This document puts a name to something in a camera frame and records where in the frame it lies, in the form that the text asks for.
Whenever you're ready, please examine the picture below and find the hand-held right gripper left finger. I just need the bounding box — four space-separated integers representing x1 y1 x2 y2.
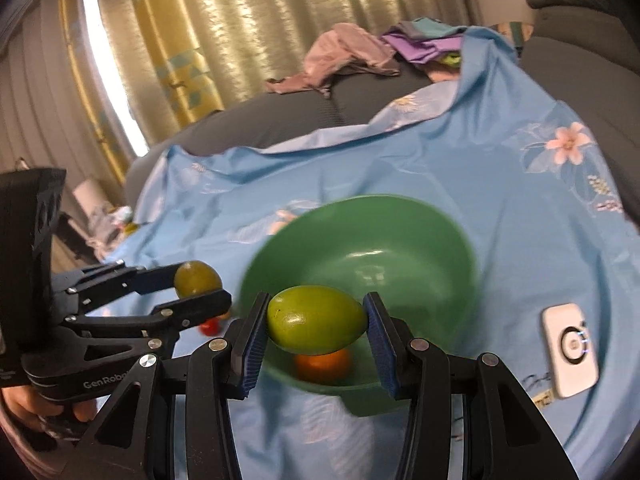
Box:
75 292 273 480

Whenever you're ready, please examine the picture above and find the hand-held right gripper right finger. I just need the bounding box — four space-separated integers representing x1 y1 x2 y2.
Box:
362 291 581 480

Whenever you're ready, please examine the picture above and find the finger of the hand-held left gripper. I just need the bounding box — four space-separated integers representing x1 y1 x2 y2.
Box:
52 260 186 317
62 289 233 356

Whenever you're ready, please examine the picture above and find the small yellow-green round fruit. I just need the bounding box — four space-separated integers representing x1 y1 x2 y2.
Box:
173 261 222 298

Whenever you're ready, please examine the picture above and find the orange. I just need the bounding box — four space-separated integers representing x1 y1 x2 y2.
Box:
294 347 352 387

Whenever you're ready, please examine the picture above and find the green oval fruit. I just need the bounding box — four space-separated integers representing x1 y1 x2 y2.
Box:
267 285 368 355

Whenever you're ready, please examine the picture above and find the green plastic bowl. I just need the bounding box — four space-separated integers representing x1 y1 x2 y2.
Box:
237 194 478 418

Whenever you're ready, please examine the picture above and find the person's left hand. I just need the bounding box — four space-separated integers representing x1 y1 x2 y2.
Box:
0 387 98 433

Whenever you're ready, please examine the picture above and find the pile of cloth clutter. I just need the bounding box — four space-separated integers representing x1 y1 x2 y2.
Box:
87 205 136 261

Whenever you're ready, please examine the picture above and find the beige pleated curtain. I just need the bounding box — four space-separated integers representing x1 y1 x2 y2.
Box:
0 0 128 201

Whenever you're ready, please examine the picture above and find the white rounded electronic device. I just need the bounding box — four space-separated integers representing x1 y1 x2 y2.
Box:
541 302 601 400

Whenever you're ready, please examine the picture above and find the blue floral bed sheet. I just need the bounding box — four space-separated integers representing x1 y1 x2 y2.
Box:
95 25 638 480

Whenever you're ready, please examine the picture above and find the grey sofa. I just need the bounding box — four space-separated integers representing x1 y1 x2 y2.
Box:
122 0 640 241

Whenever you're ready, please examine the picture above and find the gold patterned curtain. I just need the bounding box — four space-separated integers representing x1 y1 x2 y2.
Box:
60 0 481 161

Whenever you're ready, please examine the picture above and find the peach cloth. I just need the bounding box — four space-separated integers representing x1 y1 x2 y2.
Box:
425 65 461 83

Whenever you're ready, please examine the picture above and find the pink cloth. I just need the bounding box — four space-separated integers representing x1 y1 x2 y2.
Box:
265 22 401 97

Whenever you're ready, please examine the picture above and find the purple cloth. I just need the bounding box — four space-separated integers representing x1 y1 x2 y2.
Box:
380 30 466 66

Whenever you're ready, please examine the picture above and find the teal cloth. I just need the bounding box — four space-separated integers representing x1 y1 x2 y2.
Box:
400 17 451 36

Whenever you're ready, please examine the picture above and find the patterned pillow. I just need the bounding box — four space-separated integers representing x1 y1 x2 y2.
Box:
487 20 536 58

